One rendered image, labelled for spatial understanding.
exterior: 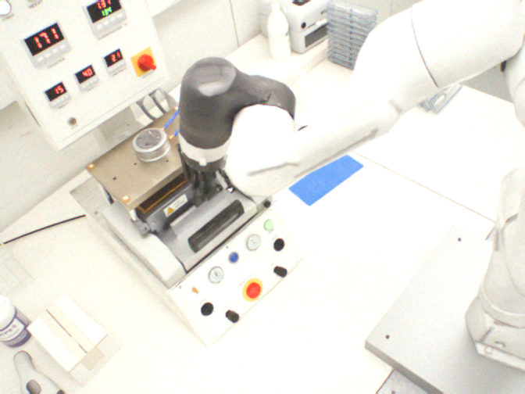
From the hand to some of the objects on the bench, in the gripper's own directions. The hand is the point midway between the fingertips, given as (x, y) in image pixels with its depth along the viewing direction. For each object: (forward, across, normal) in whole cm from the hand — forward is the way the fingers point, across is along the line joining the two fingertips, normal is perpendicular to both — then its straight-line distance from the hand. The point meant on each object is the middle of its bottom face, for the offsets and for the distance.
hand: (200, 195), depth 99 cm
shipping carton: (+37, 0, -38) cm, 53 cm away
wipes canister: (+43, -14, -48) cm, 66 cm away
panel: (+26, +23, +1) cm, 35 cm away
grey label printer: (+47, -45, +93) cm, 114 cm away
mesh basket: (+51, -36, -51) cm, 81 cm away
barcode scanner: (+37, +1, -51) cm, 63 cm away
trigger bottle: (+46, -42, +80) cm, 101 cm away
